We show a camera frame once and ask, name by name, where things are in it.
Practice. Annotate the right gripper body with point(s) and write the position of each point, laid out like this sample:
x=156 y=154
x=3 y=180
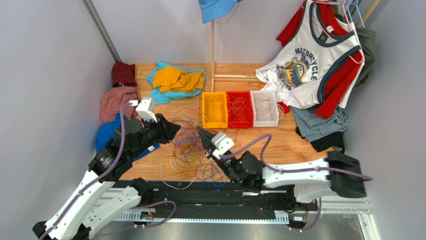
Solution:
x=211 y=150

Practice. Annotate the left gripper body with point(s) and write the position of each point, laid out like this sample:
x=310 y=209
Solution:
x=153 y=132

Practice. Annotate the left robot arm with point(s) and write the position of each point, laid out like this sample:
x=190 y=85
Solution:
x=79 y=218

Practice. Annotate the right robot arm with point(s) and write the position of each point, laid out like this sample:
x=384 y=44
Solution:
x=337 y=174

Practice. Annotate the yellow plastic bin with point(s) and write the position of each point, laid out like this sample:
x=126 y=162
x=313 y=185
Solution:
x=214 y=110

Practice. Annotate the cyan shirt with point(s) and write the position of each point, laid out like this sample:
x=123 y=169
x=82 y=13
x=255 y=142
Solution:
x=168 y=96

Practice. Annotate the red plastic bin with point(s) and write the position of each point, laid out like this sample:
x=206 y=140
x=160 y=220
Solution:
x=239 y=109

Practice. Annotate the blue cloth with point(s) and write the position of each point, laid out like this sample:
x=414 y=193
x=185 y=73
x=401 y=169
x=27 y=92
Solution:
x=106 y=133

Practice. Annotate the mustard yellow shirt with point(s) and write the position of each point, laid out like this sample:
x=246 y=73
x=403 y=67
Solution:
x=172 y=79

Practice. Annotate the pink cloth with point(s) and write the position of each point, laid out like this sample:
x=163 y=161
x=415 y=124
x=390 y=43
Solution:
x=113 y=100

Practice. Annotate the wooden stand pole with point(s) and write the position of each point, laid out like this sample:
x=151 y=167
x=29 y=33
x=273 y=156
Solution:
x=223 y=77

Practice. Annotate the white plastic bin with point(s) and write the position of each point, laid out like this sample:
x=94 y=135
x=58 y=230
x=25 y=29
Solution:
x=265 y=109

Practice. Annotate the maroon cloth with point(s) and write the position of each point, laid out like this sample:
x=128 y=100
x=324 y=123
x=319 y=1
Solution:
x=123 y=75

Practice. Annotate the grey denim shorts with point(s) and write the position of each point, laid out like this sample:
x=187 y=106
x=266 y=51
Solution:
x=313 y=127

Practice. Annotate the white motorcycle tank top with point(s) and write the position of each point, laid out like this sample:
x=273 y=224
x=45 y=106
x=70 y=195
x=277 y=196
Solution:
x=301 y=70

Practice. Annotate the blue bucket hat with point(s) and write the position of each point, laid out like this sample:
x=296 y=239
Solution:
x=214 y=9

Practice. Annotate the aluminium corner profile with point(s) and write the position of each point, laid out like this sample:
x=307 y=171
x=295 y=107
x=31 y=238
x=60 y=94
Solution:
x=97 y=21

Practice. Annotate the olive green garment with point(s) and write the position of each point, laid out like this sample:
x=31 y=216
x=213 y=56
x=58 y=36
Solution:
x=366 y=38

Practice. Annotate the pink clothes hanger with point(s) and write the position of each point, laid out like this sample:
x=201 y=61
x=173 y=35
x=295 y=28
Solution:
x=346 y=20

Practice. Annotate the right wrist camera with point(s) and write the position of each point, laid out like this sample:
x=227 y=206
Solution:
x=221 y=145

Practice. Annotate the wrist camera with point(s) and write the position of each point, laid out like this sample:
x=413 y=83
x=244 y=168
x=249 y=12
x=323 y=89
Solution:
x=145 y=108
x=221 y=145

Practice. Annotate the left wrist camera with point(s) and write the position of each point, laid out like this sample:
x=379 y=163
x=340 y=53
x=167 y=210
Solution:
x=145 y=108

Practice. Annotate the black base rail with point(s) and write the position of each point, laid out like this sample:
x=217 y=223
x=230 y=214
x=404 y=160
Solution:
x=229 y=202

